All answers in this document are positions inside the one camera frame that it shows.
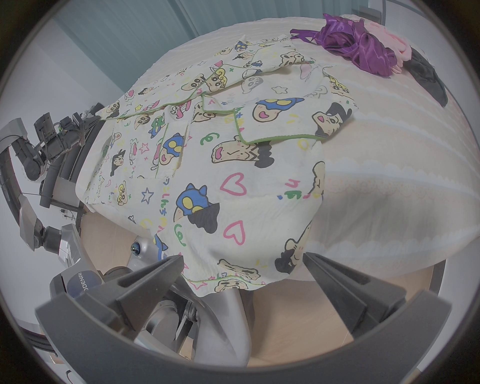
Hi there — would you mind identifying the white printed pyjama top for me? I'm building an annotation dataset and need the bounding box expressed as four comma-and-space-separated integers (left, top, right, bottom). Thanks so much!
75, 34, 359, 299

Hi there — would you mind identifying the purple satin garment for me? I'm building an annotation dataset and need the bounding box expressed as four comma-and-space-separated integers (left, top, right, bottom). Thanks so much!
290, 13, 400, 77

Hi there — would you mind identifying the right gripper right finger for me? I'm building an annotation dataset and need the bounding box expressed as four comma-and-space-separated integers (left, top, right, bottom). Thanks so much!
302, 252, 407, 335

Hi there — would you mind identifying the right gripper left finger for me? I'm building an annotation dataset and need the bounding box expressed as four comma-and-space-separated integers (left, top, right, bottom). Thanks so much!
80, 254, 185, 334

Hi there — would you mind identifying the grey bedside table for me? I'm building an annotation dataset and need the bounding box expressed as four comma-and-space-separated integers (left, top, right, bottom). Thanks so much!
358, 4, 383, 19

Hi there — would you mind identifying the pink garment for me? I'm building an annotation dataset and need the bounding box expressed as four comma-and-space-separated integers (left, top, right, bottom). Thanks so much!
365, 19, 413, 74

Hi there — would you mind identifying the bed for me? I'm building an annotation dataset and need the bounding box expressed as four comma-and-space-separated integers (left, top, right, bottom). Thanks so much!
80, 0, 479, 295

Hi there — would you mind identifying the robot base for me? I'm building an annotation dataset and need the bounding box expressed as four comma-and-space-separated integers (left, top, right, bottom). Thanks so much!
49, 223, 252, 370

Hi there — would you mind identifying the black garment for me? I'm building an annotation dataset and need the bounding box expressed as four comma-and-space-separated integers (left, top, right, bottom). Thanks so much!
407, 47, 449, 107

